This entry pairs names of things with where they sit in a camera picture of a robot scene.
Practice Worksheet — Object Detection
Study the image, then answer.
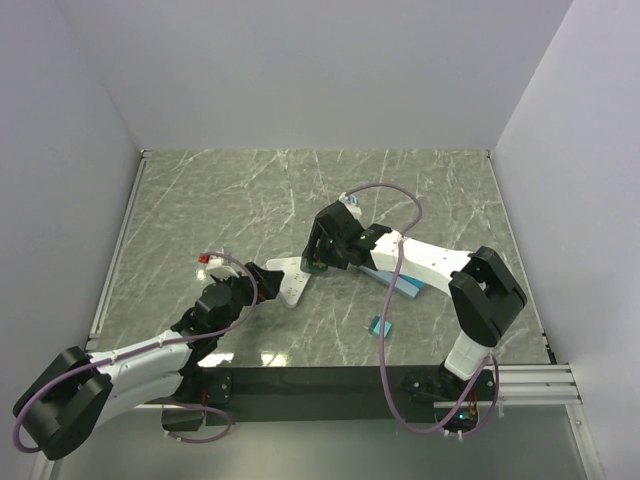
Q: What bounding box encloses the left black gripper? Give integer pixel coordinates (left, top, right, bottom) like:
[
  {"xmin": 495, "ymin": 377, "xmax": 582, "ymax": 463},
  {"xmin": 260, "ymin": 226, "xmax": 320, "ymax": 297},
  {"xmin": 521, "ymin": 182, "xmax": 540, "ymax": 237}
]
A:
[{"xmin": 212, "ymin": 261, "xmax": 283, "ymax": 337}]

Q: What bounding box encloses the white triangular power strip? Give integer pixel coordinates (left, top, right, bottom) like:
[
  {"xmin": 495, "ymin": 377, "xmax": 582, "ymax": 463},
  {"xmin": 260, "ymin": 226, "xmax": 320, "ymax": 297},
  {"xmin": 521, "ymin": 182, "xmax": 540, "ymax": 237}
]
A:
[{"xmin": 265, "ymin": 257, "xmax": 311, "ymax": 308}]

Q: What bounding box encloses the dark green plug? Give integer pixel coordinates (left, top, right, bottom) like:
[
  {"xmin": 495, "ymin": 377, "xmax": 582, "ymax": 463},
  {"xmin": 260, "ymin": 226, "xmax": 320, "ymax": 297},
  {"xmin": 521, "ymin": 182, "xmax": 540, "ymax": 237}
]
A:
[{"xmin": 301, "ymin": 259, "xmax": 328, "ymax": 275}]

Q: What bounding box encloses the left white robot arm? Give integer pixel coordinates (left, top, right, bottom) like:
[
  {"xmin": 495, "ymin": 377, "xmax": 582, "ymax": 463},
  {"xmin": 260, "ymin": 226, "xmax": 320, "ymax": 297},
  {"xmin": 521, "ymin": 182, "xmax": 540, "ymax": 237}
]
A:
[{"xmin": 12, "ymin": 262, "xmax": 285, "ymax": 460}]

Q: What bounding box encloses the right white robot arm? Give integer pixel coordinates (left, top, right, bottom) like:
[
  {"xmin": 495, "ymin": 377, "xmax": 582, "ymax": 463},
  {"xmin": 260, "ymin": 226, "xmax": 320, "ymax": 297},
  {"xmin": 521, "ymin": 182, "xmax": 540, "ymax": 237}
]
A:
[{"xmin": 302, "ymin": 201, "xmax": 527, "ymax": 399}]

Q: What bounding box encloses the teal cube adapter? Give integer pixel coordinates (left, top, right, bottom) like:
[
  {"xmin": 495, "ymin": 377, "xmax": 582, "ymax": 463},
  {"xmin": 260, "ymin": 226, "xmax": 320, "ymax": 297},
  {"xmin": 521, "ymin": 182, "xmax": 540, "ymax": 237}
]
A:
[{"xmin": 368, "ymin": 315, "xmax": 392, "ymax": 338}]

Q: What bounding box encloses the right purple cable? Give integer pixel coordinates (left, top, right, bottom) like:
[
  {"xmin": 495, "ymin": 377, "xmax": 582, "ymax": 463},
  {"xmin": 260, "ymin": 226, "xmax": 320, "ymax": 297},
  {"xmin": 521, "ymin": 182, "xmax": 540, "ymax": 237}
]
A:
[{"xmin": 344, "ymin": 183, "xmax": 501, "ymax": 436}]

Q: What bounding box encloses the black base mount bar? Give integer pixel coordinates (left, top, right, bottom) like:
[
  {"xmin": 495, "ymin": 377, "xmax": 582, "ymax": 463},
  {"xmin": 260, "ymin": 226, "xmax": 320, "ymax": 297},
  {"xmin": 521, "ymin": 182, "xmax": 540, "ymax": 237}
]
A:
[{"xmin": 161, "ymin": 365, "xmax": 467, "ymax": 423}]

